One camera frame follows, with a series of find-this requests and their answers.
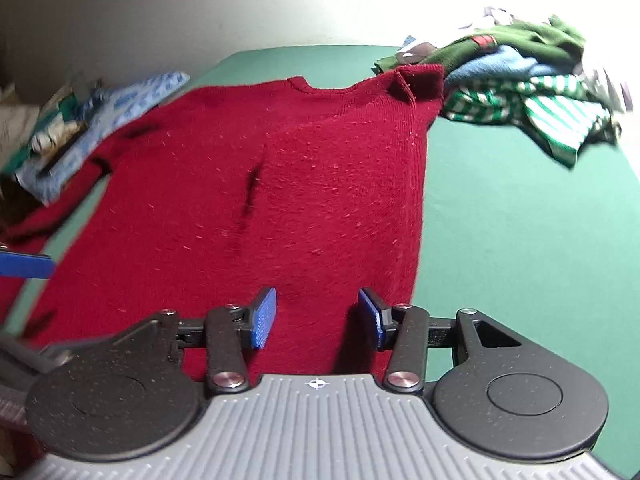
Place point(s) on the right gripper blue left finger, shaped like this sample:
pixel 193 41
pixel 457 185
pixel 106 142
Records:
pixel 231 330

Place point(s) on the green white striped garment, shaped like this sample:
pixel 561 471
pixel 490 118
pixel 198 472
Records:
pixel 556 111

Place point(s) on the white work gloves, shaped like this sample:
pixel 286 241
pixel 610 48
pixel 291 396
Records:
pixel 52 138

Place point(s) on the light blue garment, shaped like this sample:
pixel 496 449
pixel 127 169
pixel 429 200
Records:
pixel 504 64

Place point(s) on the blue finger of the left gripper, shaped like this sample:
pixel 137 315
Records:
pixel 18 265

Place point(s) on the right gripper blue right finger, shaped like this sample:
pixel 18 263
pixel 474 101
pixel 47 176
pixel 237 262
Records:
pixel 402 330

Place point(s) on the dark red knit sweater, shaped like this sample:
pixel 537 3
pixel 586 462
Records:
pixel 314 192

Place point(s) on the blue white checkered towel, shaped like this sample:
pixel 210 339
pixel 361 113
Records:
pixel 116 108

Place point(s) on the green bed sheet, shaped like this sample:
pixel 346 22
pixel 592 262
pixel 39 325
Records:
pixel 530 274

